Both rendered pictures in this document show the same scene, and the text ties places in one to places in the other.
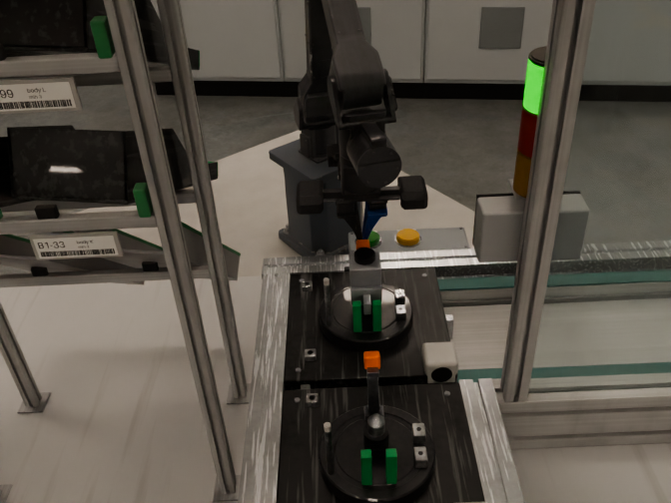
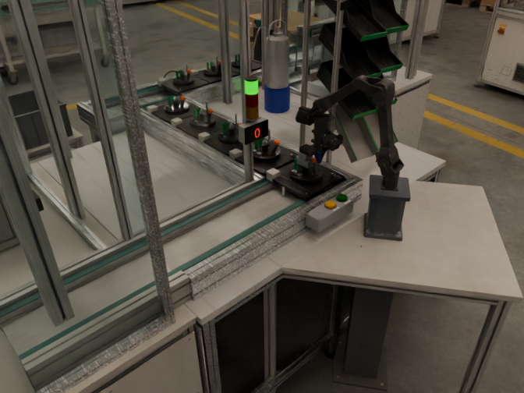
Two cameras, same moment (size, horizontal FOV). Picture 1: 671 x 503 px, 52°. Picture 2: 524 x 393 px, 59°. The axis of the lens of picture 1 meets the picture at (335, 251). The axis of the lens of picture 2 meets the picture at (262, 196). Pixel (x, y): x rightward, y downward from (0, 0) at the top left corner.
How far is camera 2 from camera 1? 2.35 m
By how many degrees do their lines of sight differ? 100
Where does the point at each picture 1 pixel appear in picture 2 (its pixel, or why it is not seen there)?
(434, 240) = (321, 210)
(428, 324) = (286, 181)
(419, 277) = (306, 192)
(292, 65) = not seen: outside the picture
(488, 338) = (273, 203)
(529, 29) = not seen: outside the picture
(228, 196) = (454, 225)
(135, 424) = (340, 162)
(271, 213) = (423, 228)
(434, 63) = not seen: outside the picture
